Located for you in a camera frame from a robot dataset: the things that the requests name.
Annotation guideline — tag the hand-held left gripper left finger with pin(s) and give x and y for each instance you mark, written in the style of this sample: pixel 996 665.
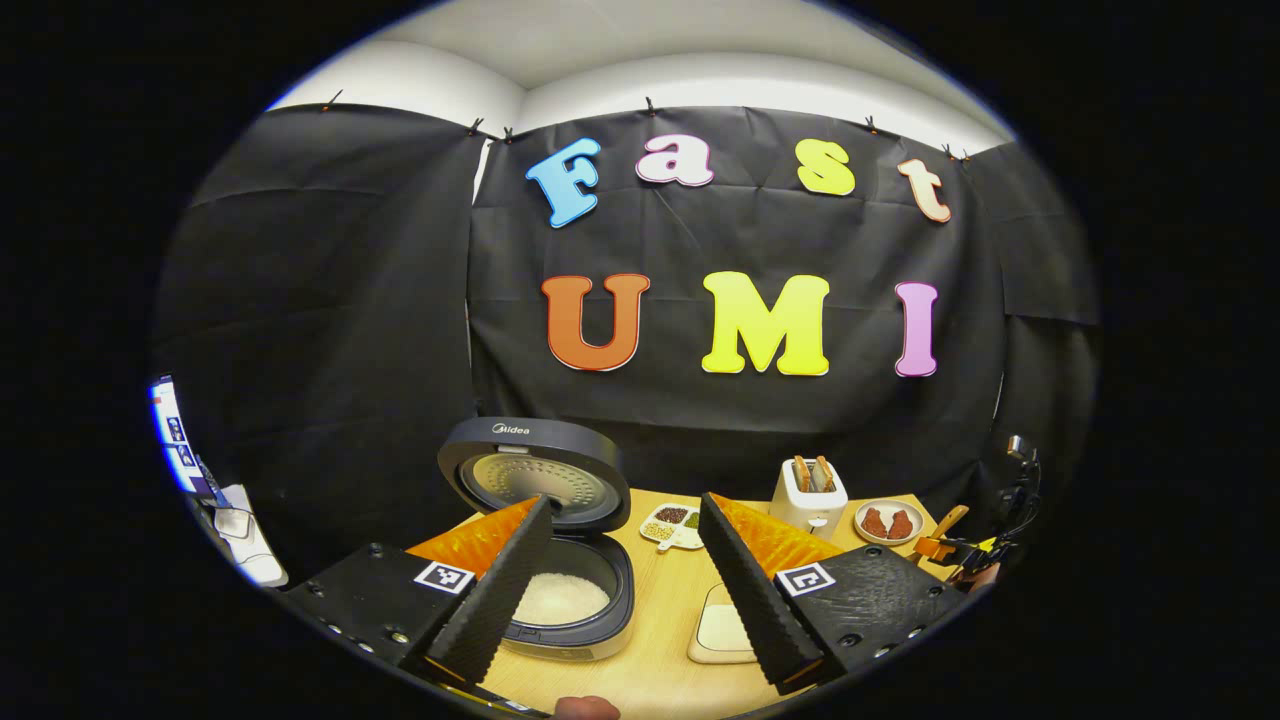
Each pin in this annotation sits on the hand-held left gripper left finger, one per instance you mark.
pixel 490 600

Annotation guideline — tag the bright monitor screen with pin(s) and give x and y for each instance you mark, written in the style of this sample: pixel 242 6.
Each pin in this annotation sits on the bright monitor screen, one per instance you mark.
pixel 175 430

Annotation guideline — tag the clear plastic rice container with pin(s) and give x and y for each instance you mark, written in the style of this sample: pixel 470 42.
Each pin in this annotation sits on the clear plastic rice container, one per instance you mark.
pixel 718 630

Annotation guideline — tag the white divided seasoning dish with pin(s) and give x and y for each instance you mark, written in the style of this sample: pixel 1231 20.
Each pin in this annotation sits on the white divided seasoning dish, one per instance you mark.
pixel 672 522

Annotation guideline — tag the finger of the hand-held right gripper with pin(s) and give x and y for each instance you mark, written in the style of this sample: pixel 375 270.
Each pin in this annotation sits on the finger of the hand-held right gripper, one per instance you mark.
pixel 934 548

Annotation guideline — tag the white round plate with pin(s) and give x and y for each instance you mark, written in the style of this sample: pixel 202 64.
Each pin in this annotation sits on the white round plate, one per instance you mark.
pixel 890 503

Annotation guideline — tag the brown meat piece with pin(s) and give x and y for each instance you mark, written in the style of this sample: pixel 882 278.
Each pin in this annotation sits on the brown meat piece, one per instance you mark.
pixel 900 525
pixel 874 523

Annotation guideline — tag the white toaster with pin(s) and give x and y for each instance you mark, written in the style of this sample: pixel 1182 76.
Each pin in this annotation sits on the white toaster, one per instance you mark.
pixel 805 510

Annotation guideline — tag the toast slice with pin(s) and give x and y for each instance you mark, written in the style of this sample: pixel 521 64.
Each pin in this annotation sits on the toast slice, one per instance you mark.
pixel 825 472
pixel 801 472

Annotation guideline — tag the round heap of white rice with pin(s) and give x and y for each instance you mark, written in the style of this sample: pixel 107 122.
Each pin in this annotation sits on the round heap of white rice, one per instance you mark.
pixel 565 600

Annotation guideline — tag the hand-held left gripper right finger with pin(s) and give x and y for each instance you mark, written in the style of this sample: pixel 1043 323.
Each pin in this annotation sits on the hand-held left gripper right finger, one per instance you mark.
pixel 755 595

